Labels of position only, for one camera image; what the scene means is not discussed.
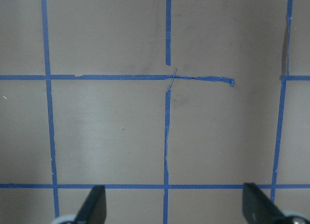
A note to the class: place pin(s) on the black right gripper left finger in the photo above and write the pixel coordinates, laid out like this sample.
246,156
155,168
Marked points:
92,211

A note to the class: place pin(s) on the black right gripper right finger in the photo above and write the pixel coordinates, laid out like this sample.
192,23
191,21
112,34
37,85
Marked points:
257,208

